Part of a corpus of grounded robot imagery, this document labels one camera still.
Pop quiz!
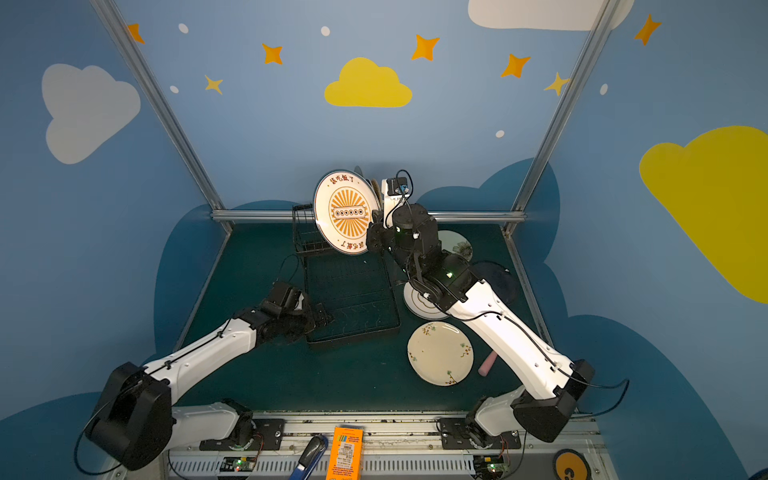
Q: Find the yellow woven wicker plate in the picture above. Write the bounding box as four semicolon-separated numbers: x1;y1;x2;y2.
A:
369;178;382;201

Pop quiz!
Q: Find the sunburst plate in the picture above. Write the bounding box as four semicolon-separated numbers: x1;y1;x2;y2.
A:
313;170;379;255

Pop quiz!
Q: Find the pale green floral plate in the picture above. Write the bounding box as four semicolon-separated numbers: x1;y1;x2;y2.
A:
438;230;473;262

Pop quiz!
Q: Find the cream floral plate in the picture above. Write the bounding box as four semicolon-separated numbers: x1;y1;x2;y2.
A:
407;321;474;387

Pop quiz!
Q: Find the purple pink spatula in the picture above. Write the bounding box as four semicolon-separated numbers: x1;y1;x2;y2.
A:
478;351;498;377

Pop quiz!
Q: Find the orange yellow box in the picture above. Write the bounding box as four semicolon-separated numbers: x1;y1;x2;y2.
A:
326;426;365;480

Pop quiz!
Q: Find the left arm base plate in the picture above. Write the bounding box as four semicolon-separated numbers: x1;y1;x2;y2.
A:
199;418;285;451

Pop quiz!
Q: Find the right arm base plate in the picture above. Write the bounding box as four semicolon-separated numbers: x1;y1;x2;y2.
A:
436;417;522;450

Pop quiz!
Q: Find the blue black handled tool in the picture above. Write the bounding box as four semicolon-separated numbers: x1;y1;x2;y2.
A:
289;434;328;480

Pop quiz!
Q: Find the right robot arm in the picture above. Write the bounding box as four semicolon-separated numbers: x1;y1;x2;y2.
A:
366;204;594;445

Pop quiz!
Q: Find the dark navy plate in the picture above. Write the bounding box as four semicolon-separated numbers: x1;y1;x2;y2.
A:
472;261;521;307

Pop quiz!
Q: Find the yellow black tape roll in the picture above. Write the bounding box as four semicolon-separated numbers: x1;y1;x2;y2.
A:
553;449;592;480

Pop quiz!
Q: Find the black wire dish rack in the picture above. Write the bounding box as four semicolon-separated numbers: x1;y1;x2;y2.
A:
292;204;401;348

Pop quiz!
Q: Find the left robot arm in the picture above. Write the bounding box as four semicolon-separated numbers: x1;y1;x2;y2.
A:
79;281;333;471

